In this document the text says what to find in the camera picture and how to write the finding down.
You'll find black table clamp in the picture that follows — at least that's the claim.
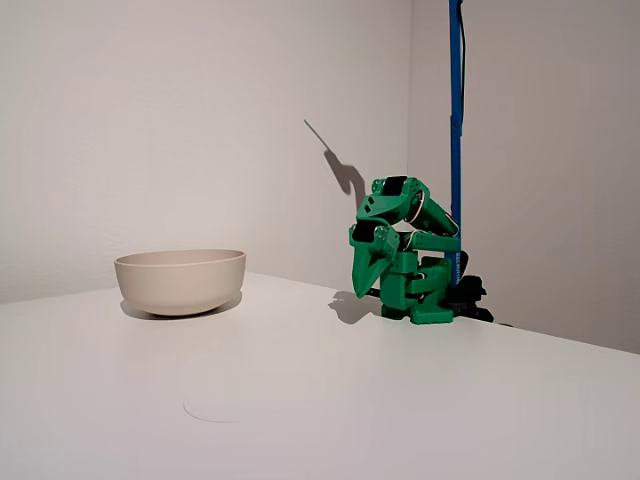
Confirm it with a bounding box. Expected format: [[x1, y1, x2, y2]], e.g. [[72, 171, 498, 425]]
[[446, 273, 496, 324]]

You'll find beige round bowl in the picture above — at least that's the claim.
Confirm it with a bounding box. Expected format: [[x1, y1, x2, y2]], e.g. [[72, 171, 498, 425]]
[[113, 248, 248, 318]]

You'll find blue camera mount pole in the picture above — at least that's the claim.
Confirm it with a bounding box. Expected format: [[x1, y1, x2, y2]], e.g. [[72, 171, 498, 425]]
[[447, 0, 470, 292]]

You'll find black cable on pole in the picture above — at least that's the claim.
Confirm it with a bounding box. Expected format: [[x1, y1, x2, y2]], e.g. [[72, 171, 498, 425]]
[[458, 0, 469, 132]]

